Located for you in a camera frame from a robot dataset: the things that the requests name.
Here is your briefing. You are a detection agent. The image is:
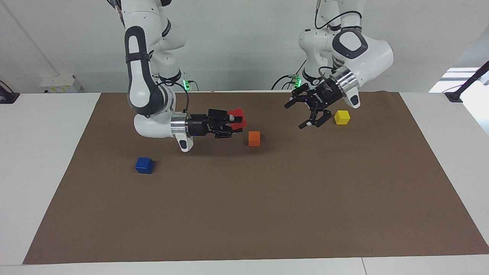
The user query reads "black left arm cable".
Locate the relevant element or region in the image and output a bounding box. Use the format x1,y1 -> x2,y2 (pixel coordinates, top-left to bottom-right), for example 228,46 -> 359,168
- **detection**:
314,0 -> 362,30

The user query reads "blue wooden block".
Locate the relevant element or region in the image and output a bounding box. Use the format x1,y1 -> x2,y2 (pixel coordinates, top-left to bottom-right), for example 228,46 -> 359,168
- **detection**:
135,157 -> 155,175

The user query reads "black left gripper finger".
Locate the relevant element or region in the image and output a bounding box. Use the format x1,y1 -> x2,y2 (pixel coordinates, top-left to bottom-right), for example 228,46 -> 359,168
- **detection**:
284,84 -> 310,109
299,110 -> 332,129

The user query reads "red wooden block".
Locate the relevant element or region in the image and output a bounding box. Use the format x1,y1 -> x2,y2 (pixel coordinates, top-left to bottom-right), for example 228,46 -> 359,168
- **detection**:
227,107 -> 247,129

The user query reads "black camera stand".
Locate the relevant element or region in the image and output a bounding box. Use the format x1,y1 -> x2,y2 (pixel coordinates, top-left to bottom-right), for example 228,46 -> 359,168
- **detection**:
445,60 -> 489,103

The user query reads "white wall socket box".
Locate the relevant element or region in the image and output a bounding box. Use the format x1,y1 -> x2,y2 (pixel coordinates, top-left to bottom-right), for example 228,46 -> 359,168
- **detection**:
40,74 -> 82,94

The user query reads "brown table mat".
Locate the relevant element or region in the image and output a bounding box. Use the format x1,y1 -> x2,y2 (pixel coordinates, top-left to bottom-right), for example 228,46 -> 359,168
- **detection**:
23,91 -> 489,265

